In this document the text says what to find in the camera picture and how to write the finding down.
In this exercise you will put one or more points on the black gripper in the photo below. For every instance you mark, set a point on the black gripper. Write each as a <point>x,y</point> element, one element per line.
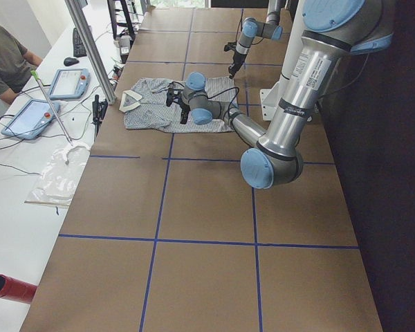
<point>236,59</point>
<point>185,109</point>

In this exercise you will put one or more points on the navy white striped polo shirt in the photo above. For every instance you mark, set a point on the navy white striped polo shirt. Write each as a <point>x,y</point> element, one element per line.
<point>152,113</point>

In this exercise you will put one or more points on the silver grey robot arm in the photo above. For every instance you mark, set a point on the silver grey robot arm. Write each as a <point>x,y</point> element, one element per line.
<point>251,28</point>
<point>331,31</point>

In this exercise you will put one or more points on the black tool on desk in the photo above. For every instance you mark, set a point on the black tool on desk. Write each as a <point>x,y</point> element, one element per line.
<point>99,109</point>

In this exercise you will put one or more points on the far blue teach pendant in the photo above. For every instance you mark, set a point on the far blue teach pendant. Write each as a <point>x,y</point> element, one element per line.
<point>69,84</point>

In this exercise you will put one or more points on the blue teach pendant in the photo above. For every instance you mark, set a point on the blue teach pendant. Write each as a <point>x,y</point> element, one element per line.
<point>30,121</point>
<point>69,84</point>

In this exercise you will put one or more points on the black keyboard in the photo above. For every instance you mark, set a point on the black keyboard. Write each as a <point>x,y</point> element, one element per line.
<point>79,49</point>

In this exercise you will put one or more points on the black computer mouse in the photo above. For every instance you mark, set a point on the black computer mouse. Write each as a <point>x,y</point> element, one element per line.
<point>70,61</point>

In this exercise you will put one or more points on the clear plastic bag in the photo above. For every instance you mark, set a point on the clear plastic bag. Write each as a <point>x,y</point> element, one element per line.
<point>59,179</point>

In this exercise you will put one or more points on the white side desk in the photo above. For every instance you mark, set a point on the white side desk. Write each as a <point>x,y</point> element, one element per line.
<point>28,231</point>

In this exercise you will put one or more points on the near blue teach pendant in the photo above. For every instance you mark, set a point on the near blue teach pendant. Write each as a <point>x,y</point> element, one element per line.
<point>30,121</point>

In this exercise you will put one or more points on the metal rod with green tip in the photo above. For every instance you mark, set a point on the metal rod with green tip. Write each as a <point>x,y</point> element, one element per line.
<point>51,105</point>

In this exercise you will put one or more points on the seated person in grey shirt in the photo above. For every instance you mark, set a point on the seated person in grey shirt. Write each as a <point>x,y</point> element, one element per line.
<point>16,64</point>

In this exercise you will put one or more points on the red cylinder tube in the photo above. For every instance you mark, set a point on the red cylinder tube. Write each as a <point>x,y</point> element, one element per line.
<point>16,290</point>

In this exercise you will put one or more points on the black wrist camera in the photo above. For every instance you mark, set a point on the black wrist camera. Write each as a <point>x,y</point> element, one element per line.
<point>172,96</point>
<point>230,46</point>

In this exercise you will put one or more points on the aluminium extrusion frame post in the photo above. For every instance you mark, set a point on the aluminium extrusion frame post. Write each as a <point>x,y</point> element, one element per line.
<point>85,33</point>

